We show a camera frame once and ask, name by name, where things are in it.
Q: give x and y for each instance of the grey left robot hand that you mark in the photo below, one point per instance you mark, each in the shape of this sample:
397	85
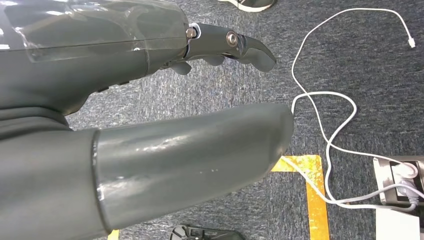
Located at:
82	49

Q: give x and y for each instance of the person's shoe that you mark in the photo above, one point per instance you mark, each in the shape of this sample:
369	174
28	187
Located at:
251	3

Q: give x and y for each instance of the black plastic object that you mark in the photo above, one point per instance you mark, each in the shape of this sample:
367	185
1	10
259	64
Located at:
205	234

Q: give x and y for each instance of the yellow floor tape corner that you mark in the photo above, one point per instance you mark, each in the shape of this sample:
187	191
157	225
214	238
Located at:
316	205

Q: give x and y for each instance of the silver power strip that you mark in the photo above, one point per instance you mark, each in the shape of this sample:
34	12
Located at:
384	179

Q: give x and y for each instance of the white plug adapter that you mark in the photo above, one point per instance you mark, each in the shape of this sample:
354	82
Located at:
405	171

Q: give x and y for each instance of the white box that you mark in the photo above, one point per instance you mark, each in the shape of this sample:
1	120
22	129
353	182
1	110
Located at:
397	225

